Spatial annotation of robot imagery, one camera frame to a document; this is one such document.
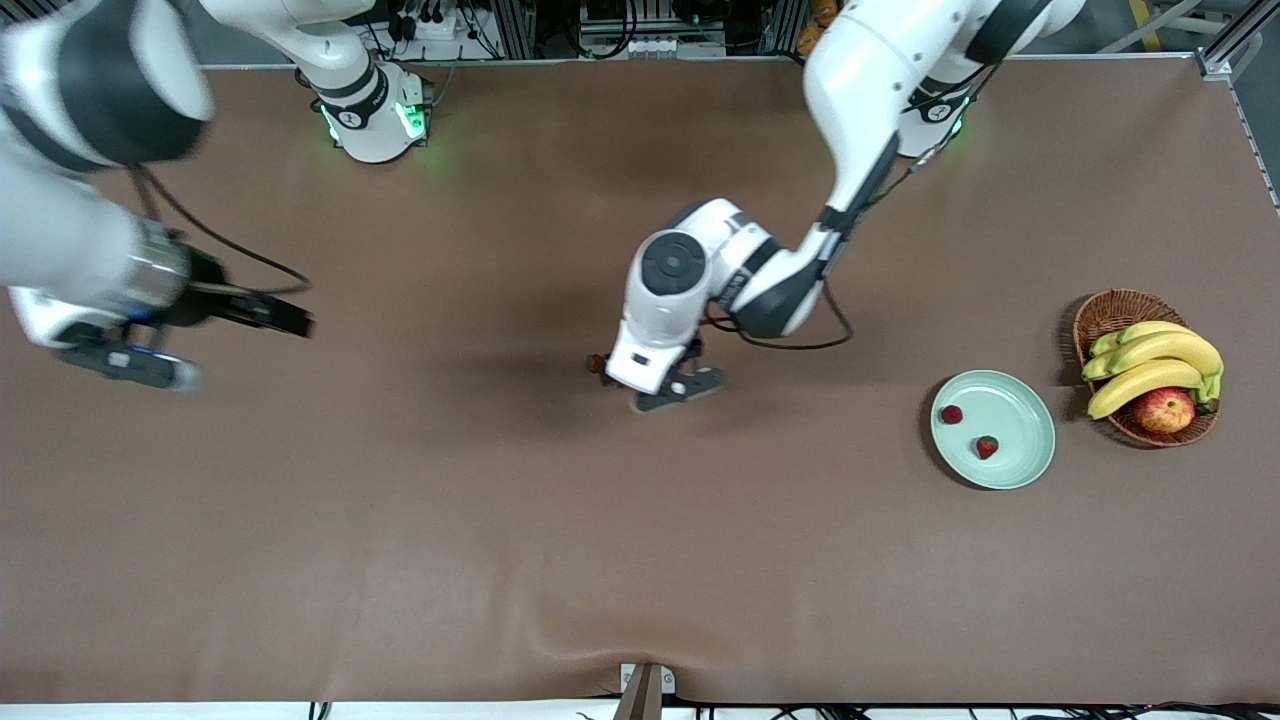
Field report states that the light green round plate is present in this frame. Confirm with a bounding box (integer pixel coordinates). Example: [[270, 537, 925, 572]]
[[930, 369, 1057, 491]]

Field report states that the brown table cloth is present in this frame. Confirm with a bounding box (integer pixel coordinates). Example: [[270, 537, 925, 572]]
[[0, 55, 1280, 706]]

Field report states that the white terminal strip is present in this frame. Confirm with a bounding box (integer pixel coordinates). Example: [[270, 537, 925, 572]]
[[622, 35, 728, 58]]

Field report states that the white power strip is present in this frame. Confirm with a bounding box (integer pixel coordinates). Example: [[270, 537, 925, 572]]
[[385, 8, 463, 43]]

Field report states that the metal table clamp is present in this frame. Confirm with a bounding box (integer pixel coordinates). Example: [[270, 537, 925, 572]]
[[612, 662, 677, 720]]

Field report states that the brown wicker basket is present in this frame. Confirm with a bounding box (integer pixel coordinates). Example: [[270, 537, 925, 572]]
[[1072, 288, 1221, 448]]

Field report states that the red yellow apple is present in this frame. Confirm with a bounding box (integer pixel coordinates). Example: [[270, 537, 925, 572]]
[[1133, 387, 1197, 435]]

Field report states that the aluminium corner profile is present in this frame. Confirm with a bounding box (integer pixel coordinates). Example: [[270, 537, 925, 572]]
[[1195, 0, 1280, 206]]

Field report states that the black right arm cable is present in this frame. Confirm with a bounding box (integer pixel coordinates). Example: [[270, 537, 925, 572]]
[[133, 165, 313, 297]]

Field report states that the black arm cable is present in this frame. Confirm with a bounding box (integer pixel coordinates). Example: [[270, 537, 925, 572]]
[[700, 55, 1001, 352], [133, 165, 313, 297]]

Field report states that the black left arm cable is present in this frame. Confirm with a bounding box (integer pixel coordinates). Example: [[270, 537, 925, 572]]
[[700, 55, 1001, 352]]

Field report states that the aluminium frame post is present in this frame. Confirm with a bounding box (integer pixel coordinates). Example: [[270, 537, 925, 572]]
[[497, 0, 538, 59]]

